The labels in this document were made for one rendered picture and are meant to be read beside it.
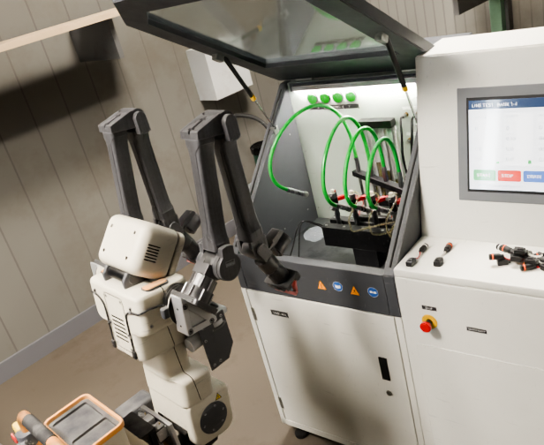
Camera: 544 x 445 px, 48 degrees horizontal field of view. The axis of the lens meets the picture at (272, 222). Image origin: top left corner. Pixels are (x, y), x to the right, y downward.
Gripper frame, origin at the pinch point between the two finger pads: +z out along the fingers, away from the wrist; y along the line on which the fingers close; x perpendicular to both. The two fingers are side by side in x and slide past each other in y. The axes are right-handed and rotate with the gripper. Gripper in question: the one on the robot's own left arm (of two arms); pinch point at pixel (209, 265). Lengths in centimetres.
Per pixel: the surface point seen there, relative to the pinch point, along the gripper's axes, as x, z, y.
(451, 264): -31, 16, -78
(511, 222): -51, 18, -88
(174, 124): -112, 56, 192
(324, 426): 21, 85, -18
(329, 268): -17.7, 13.5, -38.3
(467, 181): -56, 7, -74
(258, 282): -7.6, 21.9, -3.4
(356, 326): -9, 34, -44
